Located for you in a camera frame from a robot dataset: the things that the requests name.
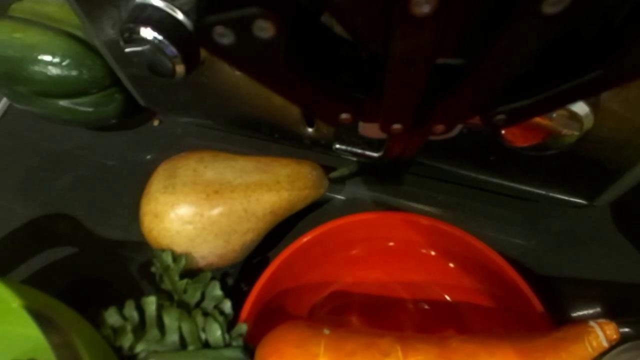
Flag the silver toaster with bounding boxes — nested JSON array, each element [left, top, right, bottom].
[[71, 0, 638, 283]]

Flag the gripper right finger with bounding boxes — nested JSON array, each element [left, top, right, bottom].
[[397, 0, 640, 156]]

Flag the green bell pepper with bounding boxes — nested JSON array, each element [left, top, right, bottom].
[[0, 16, 130, 129]]

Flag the brown pear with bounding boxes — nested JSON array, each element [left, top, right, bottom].
[[140, 151, 328, 269]]

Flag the orange carrot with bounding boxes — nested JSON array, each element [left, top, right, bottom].
[[254, 320, 621, 360]]

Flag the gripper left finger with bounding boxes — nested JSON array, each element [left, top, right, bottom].
[[195, 0, 385, 158]]

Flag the green colander bowl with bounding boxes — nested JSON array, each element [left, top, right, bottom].
[[0, 280, 117, 360]]

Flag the green broccoli toy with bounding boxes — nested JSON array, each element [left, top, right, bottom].
[[100, 251, 251, 360]]

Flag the red small bowl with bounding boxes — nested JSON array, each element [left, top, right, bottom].
[[240, 210, 551, 345]]

